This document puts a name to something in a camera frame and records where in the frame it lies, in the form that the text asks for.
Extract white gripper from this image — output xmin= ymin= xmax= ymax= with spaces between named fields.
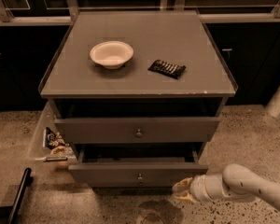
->
xmin=172 ymin=174 xmax=223 ymax=203

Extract grey drawer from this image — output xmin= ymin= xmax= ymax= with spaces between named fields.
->
xmin=68 ymin=148 xmax=208 ymax=188
xmin=54 ymin=117 xmax=220 ymax=144

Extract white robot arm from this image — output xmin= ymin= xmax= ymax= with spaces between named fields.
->
xmin=172 ymin=164 xmax=280 ymax=212

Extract grey drawer cabinet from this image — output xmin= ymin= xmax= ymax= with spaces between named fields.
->
xmin=37 ymin=10 xmax=239 ymax=161

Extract grey top drawer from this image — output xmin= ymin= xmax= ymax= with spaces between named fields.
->
xmin=54 ymin=117 xmax=220 ymax=144

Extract black snack packet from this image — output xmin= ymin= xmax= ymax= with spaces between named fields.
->
xmin=148 ymin=60 xmax=186 ymax=79

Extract snack bags in bin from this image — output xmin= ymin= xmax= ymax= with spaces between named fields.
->
xmin=43 ymin=127 xmax=73 ymax=155

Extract clear plastic storage bin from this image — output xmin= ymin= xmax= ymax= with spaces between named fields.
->
xmin=28 ymin=103 xmax=76 ymax=162

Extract white paper bowl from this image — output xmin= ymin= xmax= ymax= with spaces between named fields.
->
xmin=90 ymin=41 xmax=133 ymax=69

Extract black bar on floor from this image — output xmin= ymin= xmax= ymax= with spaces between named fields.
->
xmin=7 ymin=168 xmax=34 ymax=224

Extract metal railing frame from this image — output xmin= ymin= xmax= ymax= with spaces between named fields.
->
xmin=0 ymin=0 xmax=280 ymax=26

